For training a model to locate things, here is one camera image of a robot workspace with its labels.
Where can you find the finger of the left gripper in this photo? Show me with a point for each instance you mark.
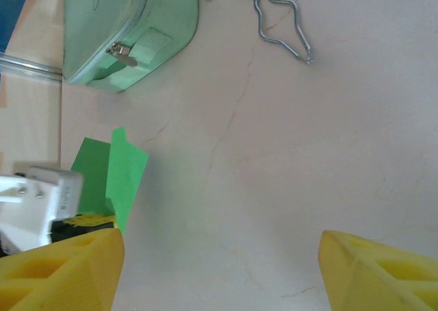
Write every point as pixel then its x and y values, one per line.
pixel 89 223

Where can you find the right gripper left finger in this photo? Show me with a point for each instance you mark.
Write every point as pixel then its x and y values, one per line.
pixel 68 276

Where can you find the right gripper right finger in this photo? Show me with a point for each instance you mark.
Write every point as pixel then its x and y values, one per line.
pixel 383 280

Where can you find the green square paper sheet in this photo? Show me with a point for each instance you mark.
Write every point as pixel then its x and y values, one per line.
pixel 123 174

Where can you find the mint green zip pouch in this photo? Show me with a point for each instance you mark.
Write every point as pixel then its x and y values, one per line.
pixel 137 23

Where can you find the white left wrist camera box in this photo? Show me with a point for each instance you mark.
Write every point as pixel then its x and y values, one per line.
pixel 41 201

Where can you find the aluminium frame post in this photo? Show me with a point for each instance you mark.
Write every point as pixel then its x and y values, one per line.
pixel 27 68

